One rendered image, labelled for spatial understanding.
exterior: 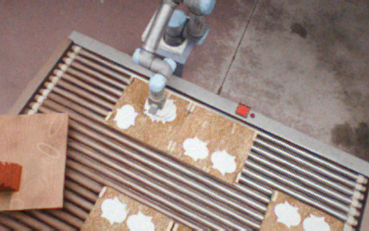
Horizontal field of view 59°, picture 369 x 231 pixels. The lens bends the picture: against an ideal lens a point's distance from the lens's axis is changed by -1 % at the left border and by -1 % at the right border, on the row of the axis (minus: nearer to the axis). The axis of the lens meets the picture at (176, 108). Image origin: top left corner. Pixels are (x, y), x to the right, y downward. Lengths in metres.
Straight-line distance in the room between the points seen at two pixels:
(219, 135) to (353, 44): 2.30
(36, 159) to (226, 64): 2.05
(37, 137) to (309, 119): 2.33
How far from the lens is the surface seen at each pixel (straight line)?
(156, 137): 1.88
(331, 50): 3.71
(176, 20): 2.02
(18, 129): 1.94
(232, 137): 1.93
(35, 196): 1.81
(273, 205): 1.90
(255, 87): 3.19
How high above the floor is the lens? 2.72
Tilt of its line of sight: 66 degrees down
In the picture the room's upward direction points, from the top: 7 degrees clockwise
